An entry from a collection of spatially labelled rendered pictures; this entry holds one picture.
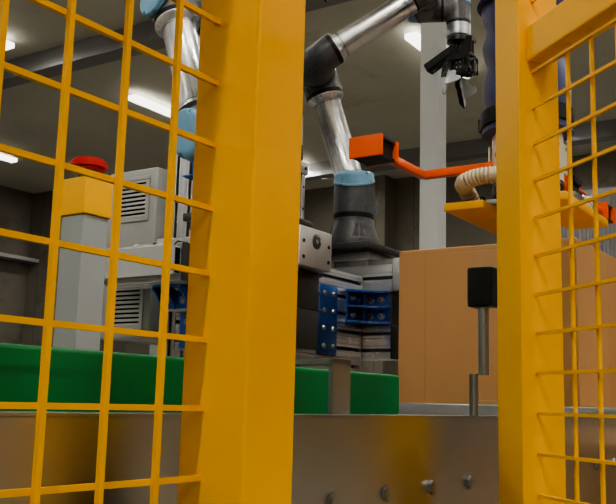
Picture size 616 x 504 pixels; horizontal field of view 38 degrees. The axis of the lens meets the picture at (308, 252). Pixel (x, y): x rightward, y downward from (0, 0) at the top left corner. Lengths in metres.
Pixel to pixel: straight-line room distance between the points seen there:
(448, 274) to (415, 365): 0.21
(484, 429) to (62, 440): 0.60
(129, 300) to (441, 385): 0.95
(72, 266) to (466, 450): 0.90
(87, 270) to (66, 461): 1.13
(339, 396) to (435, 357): 1.13
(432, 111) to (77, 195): 4.08
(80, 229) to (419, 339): 0.77
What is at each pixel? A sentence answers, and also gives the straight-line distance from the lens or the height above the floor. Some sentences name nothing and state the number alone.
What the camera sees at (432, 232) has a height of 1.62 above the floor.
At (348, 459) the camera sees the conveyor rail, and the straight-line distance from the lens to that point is 0.80.
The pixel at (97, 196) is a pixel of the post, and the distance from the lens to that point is 1.70.
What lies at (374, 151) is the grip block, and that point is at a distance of 2.05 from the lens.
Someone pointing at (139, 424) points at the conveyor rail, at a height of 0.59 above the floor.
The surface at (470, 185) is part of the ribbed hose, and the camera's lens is 2.11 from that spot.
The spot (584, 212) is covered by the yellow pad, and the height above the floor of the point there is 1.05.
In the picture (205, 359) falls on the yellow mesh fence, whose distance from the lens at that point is 0.54.
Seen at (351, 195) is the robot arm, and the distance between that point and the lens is 2.54.
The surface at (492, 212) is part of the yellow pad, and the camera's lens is 2.15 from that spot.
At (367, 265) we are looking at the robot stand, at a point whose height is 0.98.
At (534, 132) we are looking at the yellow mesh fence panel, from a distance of 0.99.
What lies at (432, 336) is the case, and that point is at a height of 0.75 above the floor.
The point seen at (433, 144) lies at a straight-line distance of 5.52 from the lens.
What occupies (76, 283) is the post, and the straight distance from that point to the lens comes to 1.66.
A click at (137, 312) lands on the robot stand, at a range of 2.47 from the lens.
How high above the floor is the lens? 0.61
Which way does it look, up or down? 9 degrees up
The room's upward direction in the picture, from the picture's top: 2 degrees clockwise
